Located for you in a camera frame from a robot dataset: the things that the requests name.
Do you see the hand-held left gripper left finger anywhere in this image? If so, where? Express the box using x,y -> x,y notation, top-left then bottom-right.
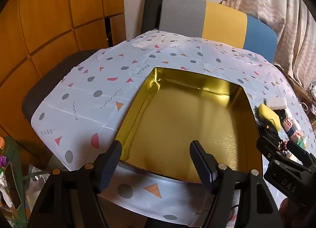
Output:
30,140 -> 123,228

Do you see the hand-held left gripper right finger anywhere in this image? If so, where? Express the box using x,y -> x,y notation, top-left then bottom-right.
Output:
189,140 -> 283,228

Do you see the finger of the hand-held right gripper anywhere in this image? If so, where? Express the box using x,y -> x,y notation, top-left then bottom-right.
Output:
286,141 -> 316,168
256,135 -> 284,163

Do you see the yellow green scouring sponge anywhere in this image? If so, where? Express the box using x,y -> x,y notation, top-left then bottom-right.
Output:
258,104 -> 282,130

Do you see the white foam sponge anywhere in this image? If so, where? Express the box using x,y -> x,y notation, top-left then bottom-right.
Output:
266,97 -> 288,110

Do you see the gold-lined tin box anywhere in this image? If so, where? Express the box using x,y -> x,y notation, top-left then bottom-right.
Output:
115,67 -> 262,184

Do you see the pink towel with blue band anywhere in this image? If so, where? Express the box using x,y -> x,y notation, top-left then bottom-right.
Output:
283,113 -> 303,142

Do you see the pile of clothes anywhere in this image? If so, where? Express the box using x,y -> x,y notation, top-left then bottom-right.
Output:
306,80 -> 316,116

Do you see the wooden side table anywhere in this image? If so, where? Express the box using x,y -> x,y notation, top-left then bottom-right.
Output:
275,64 -> 316,110

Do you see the clear plastic bag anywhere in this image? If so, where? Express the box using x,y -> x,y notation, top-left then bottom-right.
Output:
23,164 -> 50,209

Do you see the patterned pale blue tablecloth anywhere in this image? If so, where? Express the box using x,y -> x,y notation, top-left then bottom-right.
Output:
31,30 -> 316,228

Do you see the green printed bag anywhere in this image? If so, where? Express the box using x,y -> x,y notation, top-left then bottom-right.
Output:
0,136 -> 26,228

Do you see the dark grey chair seat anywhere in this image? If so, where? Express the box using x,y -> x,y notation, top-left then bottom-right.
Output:
22,49 -> 99,125

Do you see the grey yellow blue chair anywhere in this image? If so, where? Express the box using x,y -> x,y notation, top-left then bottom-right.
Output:
158,0 -> 278,64

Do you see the beige starfish print curtain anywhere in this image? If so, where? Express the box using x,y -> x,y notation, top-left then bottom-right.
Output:
221,0 -> 316,87

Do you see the black rolled mat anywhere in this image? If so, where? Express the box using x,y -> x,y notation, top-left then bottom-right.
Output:
141,0 -> 165,34

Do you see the wooden wardrobe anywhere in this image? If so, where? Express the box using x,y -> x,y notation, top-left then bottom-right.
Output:
0,0 -> 126,169

